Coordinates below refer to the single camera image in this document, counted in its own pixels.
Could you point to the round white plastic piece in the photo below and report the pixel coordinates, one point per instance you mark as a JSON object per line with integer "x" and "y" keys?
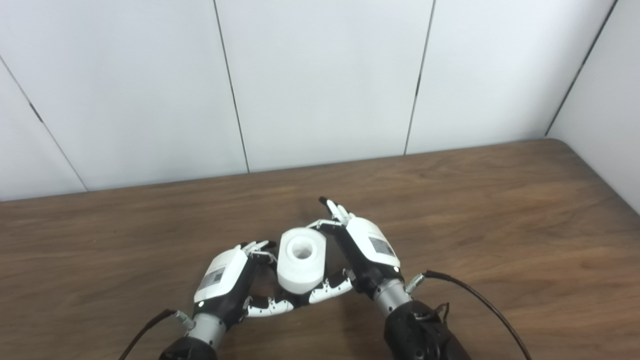
{"x": 300, "y": 272}

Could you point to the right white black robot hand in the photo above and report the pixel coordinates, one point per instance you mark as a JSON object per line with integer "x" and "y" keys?
{"x": 370, "y": 250}

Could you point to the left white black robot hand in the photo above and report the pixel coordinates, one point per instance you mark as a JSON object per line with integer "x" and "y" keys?
{"x": 225, "y": 277}

